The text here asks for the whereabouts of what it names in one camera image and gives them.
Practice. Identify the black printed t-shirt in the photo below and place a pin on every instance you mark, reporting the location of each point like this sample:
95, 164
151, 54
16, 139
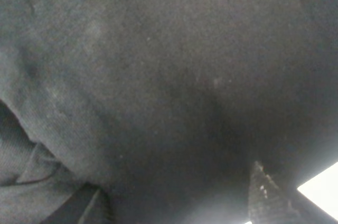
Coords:
167, 104

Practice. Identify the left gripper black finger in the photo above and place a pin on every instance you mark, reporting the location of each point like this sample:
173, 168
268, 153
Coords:
266, 203

